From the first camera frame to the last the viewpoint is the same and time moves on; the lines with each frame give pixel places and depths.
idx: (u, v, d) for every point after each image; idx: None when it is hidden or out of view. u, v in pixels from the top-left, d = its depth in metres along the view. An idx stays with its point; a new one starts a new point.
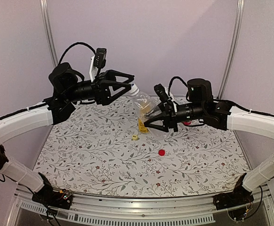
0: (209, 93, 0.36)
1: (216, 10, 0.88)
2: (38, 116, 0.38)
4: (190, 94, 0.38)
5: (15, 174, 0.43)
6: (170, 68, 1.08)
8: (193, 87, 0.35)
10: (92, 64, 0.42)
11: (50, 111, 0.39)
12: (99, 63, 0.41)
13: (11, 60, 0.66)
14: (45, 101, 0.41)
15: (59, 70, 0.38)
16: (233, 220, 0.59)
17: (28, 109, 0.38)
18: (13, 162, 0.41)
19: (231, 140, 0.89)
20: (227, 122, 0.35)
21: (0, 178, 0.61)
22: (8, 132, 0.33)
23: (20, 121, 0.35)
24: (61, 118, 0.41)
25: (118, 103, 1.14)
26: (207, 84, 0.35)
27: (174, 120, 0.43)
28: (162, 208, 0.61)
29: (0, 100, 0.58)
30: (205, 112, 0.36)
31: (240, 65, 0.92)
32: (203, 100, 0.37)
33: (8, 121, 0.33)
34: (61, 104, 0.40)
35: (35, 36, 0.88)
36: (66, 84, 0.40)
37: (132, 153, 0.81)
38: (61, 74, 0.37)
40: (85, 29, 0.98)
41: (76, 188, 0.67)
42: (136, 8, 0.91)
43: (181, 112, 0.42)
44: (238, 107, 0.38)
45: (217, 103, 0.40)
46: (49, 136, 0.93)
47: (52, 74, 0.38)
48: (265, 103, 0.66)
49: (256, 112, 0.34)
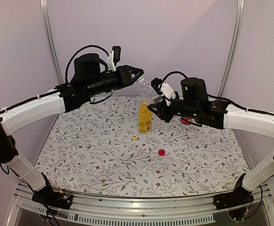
0: (204, 92, 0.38)
1: (216, 10, 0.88)
2: (49, 104, 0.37)
4: (184, 93, 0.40)
5: (19, 170, 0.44)
6: (170, 68, 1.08)
8: (187, 86, 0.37)
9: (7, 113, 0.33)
10: (113, 57, 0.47)
11: (62, 98, 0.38)
12: (119, 56, 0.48)
13: (11, 59, 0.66)
14: (57, 89, 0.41)
15: (87, 56, 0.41)
16: (233, 220, 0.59)
17: (39, 98, 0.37)
18: (22, 157, 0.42)
19: (231, 140, 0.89)
20: (224, 120, 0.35)
21: (5, 169, 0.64)
22: (19, 121, 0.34)
23: (31, 109, 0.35)
24: (74, 105, 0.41)
25: (118, 103, 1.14)
26: (201, 84, 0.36)
27: (164, 111, 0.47)
28: (163, 208, 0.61)
29: (0, 100, 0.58)
30: (200, 111, 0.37)
31: (240, 65, 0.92)
32: (197, 100, 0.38)
33: (18, 111, 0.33)
34: (75, 91, 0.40)
35: (35, 35, 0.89)
36: (90, 72, 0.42)
37: (132, 153, 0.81)
38: (90, 60, 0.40)
40: (86, 29, 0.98)
41: (76, 188, 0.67)
42: (136, 8, 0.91)
43: (172, 106, 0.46)
44: (234, 106, 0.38)
45: (212, 102, 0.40)
46: (49, 136, 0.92)
47: (79, 59, 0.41)
48: (265, 102, 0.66)
49: (253, 110, 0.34)
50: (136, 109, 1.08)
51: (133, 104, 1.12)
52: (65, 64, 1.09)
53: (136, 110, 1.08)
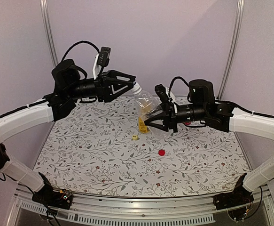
0: (211, 94, 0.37)
1: (216, 10, 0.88)
2: (38, 113, 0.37)
4: (191, 95, 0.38)
5: (15, 173, 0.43)
6: (170, 68, 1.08)
8: (195, 88, 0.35)
9: None
10: (96, 62, 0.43)
11: (50, 108, 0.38)
12: (104, 61, 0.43)
13: (11, 60, 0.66)
14: (45, 98, 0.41)
15: (63, 66, 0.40)
16: (233, 220, 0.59)
17: (28, 107, 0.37)
18: (14, 161, 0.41)
19: (231, 140, 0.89)
20: (229, 123, 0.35)
21: (1, 177, 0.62)
22: (10, 129, 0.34)
23: (21, 118, 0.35)
24: (62, 114, 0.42)
25: (118, 103, 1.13)
26: (209, 85, 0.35)
27: (174, 121, 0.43)
28: (162, 209, 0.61)
29: (0, 99, 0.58)
30: (207, 114, 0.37)
31: (240, 64, 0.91)
32: (205, 101, 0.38)
33: (8, 119, 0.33)
34: (62, 100, 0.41)
35: (35, 36, 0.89)
36: (68, 80, 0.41)
37: (132, 153, 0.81)
38: (65, 68, 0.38)
40: (85, 29, 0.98)
41: (76, 188, 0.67)
42: (136, 7, 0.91)
43: (181, 112, 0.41)
44: (240, 109, 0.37)
45: (218, 104, 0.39)
46: (49, 136, 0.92)
47: (56, 68, 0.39)
48: (265, 102, 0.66)
49: (258, 114, 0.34)
50: (136, 109, 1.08)
51: (133, 104, 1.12)
52: None
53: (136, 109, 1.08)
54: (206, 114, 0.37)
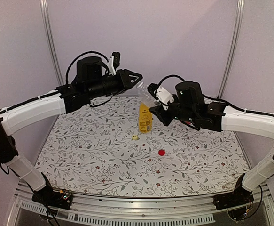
0: (199, 95, 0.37)
1: (216, 10, 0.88)
2: (50, 105, 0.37)
4: (179, 98, 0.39)
5: (20, 170, 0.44)
6: (171, 68, 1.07)
8: (182, 91, 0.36)
9: (7, 113, 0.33)
10: (113, 63, 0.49)
11: (62, 100, 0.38)
12: (119, 61, 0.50)
13: (10, 59, 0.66)
14: (58, 90, 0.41)
15: (89, 60, 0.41)
16: (233, 220, 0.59)
17: (40, 98, 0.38)
18: (22, 157, 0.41)
19: (231, 140, 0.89)
20: (222, 123, 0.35)
21: (5, 170, 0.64)
22: (19, 122, 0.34)
23: (32, 111, 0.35)
24: (74, 106, 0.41)
25: (118, 103, 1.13)
26: (195, 86, 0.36)
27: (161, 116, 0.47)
28: (162, 208, 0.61)
29: None
30: (198, 116, 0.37)
31: (240, 64, 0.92)
32: (194, 103, 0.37)
33: (18, 111, 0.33)
34: (75, 92, 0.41)
35: (35, 36, 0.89)
36: (90, 74, 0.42)
37: (132, 153, 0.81)
38: (92, 62, 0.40)
40: (86, 29, 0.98)
41: (76, 188, 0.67)
42: (136, 7, 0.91)
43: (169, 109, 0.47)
44: (231, 107, 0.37)
45: (208, 105, 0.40)
46: (49, 136, 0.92)
47: (80, 62, 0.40)
48: (265, 102, 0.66)
49: (251, 111, 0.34)
50: (136, 109, 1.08)
51: (133, 104, 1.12)
52: (65, 64, 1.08)
53: (136, 110, 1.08)
54: (196, 116, 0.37)
